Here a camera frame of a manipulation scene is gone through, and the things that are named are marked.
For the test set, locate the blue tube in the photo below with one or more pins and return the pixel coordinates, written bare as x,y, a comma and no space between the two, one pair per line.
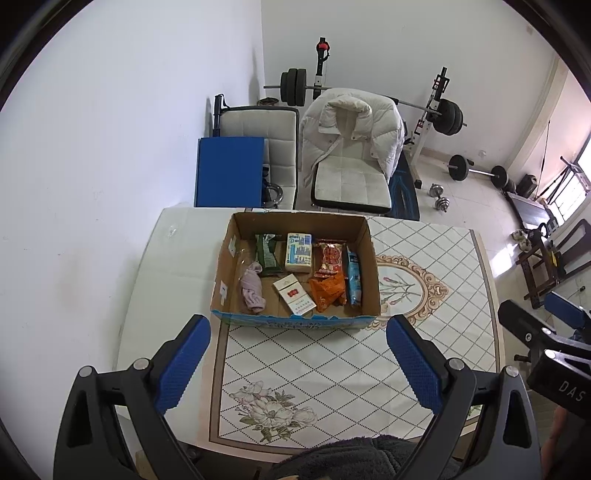
354,277

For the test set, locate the orange snack packet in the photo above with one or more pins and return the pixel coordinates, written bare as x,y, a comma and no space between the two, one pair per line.
325,293

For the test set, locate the green packet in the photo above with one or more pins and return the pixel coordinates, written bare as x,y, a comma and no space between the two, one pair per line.
268,256

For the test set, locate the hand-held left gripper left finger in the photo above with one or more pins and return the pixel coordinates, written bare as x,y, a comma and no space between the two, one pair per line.
182,364

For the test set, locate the window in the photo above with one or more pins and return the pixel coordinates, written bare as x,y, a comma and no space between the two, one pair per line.
572,189

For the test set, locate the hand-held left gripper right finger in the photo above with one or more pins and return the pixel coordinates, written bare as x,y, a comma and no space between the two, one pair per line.
415,364

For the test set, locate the small barbell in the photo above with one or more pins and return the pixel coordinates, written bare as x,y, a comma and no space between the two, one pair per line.
458,167

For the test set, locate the purple cloth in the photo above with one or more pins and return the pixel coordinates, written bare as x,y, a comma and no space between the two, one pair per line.
251,290

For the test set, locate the white padded chair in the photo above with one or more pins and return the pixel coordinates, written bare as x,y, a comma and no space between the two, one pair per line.
351,182
281,147

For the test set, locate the red snack packet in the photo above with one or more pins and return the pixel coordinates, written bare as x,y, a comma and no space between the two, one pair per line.
328,261

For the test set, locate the white weight rack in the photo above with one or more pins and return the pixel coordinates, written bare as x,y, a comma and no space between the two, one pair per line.
427,134

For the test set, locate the white puffer jacket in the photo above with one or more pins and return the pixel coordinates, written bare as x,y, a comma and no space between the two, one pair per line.
383,124

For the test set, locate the person's right forearm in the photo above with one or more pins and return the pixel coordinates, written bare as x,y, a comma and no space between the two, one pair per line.
554,443

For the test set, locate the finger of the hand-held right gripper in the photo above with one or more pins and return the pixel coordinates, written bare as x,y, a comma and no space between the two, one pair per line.
568,309
521,318

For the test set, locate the white red cigarette pack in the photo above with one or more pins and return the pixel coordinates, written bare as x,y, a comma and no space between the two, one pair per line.
293,295

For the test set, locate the chrome dumbbell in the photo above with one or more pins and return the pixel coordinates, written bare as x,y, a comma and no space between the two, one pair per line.
436,189
443,204

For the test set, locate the person's grey fleece clothing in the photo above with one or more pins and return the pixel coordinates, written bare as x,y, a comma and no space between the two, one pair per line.
351,459

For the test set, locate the chrome chair base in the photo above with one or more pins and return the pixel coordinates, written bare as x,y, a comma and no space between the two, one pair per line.
277,194

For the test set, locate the cardboard box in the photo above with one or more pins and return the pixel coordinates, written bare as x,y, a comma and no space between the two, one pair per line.
226,277

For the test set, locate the black pole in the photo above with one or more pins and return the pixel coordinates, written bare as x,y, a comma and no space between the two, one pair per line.
218,115

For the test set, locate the blue board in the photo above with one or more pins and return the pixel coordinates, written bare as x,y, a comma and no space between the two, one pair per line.
228,173

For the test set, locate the white blue tissue pack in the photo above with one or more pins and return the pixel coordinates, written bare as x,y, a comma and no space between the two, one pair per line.
298,251

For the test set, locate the barbell with black plates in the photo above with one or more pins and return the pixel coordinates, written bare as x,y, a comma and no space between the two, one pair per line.
450,117

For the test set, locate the dark wooden furniture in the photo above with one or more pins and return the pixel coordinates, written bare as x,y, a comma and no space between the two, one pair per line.
531,272

